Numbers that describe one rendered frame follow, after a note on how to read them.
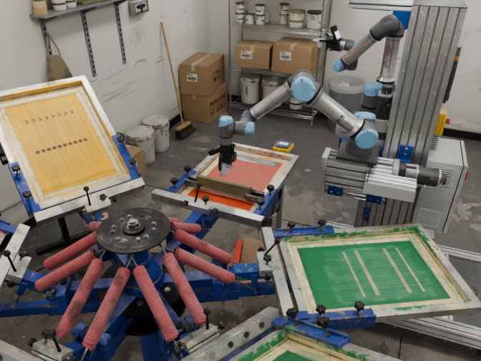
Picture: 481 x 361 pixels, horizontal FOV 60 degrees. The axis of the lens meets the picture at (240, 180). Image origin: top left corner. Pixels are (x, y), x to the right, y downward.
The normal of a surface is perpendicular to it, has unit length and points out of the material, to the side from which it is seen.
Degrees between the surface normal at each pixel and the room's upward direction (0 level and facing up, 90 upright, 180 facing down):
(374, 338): 0
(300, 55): 90
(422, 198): 90
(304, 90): 86
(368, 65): 90
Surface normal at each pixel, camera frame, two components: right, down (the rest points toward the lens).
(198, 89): -0.33, 0.51
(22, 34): 0.92, 0.21
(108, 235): 0.00, -0.85
